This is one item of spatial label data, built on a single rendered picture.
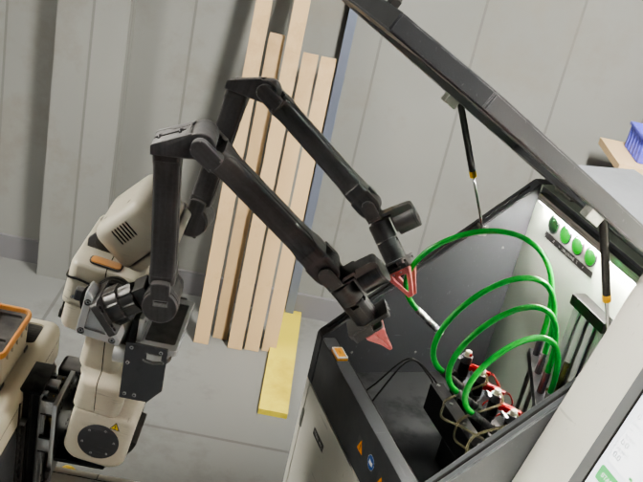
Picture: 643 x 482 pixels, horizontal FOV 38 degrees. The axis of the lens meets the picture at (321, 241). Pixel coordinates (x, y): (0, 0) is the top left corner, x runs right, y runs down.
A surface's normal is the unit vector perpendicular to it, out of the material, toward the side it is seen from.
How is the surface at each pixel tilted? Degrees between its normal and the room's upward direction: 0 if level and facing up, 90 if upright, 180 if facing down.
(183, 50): 90
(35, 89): 90
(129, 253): 90
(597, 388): 76
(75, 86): 90
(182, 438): 0
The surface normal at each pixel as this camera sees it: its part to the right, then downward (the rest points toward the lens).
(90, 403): -0.05, 0.42
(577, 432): -0.86, -0.25
